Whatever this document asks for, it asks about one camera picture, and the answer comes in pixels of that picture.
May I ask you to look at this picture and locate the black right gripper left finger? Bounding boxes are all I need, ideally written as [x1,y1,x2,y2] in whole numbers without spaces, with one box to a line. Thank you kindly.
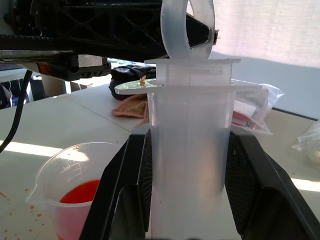
[79,124,154,240]

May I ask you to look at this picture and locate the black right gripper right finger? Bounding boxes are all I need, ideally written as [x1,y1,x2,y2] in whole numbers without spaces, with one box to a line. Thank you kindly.
[224,129,320,240]

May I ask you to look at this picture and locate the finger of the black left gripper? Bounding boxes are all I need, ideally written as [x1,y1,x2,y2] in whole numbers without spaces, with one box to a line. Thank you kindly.
[62,0,219,61]

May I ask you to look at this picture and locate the translucent syringe plunger with ring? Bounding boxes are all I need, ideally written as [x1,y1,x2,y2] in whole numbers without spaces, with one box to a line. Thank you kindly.
[144,0,242,86]

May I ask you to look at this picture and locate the translucent plastic syringe barrel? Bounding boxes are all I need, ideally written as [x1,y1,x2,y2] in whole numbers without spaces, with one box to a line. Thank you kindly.
[114,79,266,240]

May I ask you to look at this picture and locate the clear measuring cup red liquid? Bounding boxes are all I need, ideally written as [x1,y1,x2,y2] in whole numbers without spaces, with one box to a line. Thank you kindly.
[24,141,124,240]

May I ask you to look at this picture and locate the black bag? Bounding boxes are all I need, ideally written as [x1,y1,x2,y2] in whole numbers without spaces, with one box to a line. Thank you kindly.
[108,64,157,101]

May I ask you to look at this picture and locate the brown cardboard box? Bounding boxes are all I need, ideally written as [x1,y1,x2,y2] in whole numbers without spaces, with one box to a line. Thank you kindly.
[40,74,94,95]

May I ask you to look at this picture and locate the clear plastic bag white contents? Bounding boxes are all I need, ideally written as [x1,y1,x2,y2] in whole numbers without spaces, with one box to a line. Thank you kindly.
[290,119,320,172]

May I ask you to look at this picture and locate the pink knitted cloth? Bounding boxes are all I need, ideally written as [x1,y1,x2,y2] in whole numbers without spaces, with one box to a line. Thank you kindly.
[111,94,149,120]

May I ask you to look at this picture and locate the clear plastic bag red contents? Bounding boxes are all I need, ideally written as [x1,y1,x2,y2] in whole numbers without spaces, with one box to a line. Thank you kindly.
[230,78,285,136]

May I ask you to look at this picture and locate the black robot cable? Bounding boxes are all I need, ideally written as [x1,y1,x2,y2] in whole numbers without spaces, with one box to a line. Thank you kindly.
[0,69,34,154]

